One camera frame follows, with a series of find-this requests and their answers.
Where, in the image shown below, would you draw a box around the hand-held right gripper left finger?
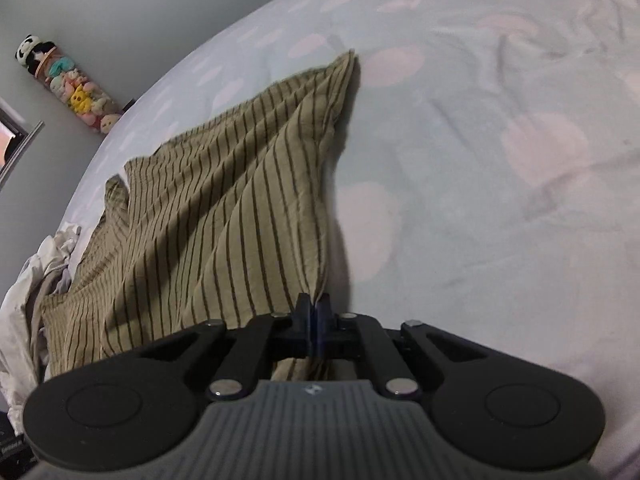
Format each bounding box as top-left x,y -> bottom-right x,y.
107,293 -> 313,402

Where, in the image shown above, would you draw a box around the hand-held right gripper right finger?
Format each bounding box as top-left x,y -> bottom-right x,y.
314,293 -> 521,402

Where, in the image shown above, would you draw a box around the olive striped pants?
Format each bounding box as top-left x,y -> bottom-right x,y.
39,49 -> 361,383

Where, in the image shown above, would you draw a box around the bed with polka dot sheet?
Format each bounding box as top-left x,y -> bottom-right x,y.
50,0 -> 640,480

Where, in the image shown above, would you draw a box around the white garment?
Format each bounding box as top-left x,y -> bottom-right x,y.
36,224 -> 82,283

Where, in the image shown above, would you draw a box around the light grey garment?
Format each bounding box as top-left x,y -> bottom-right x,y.
0,255 -> 51,403

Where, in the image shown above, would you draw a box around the clear tube of plush toys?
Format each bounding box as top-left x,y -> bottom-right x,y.
36,44 -> 125,134

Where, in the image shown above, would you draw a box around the white windowsill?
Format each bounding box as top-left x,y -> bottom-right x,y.
0,120 -> 45,188

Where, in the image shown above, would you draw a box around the window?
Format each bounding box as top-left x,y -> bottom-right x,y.
0,107 -> 28,171

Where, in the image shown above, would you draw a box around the panda plush toy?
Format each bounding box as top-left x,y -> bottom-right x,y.
14,34 -> 45,67

